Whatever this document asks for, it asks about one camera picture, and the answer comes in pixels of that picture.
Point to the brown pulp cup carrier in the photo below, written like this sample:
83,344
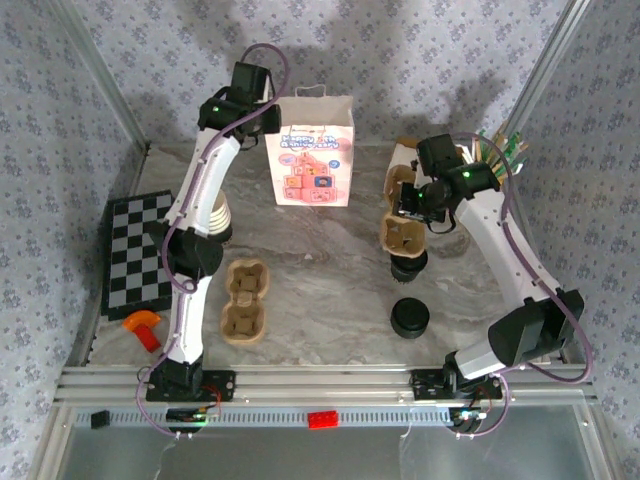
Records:
245,300
402,237

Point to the white printed paper bag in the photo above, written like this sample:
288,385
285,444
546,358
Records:
312,160

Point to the paper coffee cup black sleeve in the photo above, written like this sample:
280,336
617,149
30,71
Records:
407,272

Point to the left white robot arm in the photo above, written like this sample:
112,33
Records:
205,170

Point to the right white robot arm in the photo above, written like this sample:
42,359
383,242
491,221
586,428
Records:
500,245

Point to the folded white paper bags stack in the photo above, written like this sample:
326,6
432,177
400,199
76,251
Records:
405,152

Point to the bundle of stirrers and straws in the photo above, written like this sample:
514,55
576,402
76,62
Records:
505,145

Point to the stack of paper cups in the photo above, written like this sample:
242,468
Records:
222,220

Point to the stack of black cup lids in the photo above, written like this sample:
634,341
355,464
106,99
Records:
411,317

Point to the black grey chessboard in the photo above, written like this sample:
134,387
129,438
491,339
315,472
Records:
130,250

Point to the right small circuit board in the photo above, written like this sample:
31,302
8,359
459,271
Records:
467,417

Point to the small circuit board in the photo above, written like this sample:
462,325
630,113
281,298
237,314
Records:
192,416
467,417

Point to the orange arch block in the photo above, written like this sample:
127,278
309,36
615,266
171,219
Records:
142,317

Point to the red building brick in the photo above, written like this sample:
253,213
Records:
323,420

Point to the red toy block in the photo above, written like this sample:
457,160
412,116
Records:
148,340

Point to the shiny metal panel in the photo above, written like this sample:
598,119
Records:
300,455

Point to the left small circuit board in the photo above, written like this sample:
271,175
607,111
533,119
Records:
192,416

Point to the small black block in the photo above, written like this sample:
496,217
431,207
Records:
100,420

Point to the aluminium frame post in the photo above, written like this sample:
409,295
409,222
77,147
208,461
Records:
546,65
105,75

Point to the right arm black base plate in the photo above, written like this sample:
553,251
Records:
425,385

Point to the aluminium mounting rail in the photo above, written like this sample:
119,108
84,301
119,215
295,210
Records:
325,385

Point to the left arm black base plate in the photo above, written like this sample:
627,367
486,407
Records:
225,386

